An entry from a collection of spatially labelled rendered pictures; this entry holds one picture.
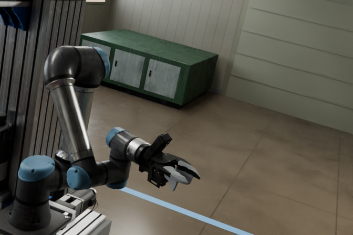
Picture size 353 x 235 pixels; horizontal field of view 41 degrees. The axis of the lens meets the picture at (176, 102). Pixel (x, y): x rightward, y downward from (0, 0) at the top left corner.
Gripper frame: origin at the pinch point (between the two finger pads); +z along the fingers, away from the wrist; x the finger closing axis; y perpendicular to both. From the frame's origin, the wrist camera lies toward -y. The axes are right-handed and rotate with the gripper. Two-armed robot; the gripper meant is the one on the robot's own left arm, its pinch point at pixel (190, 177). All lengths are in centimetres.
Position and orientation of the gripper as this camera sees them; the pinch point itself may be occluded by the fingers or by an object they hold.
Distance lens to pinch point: 137.9
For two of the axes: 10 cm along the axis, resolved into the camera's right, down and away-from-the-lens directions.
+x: -7.0, 1.8, -6.9
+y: -1.2, 9.2, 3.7
